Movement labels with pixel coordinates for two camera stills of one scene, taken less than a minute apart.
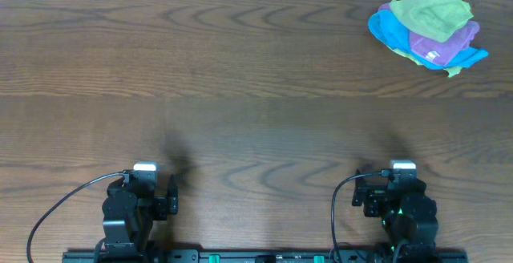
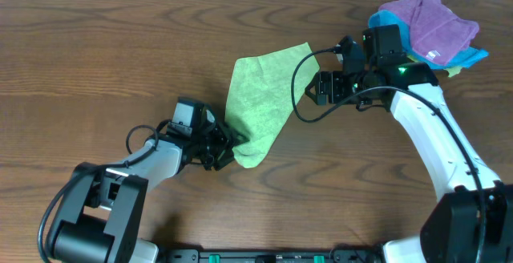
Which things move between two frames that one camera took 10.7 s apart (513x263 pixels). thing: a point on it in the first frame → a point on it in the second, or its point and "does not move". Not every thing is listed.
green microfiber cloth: x=435 y=17 → x=263 y=91
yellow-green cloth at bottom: x=450 y=71 does not move
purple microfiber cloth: x=439 y=52 does not move
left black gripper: x=171 y=202 → x=219 y=145
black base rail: x=266 y=256 does not move
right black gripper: x=374 y=197 → x=322 y=78
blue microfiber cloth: x=385 y=26 does not move
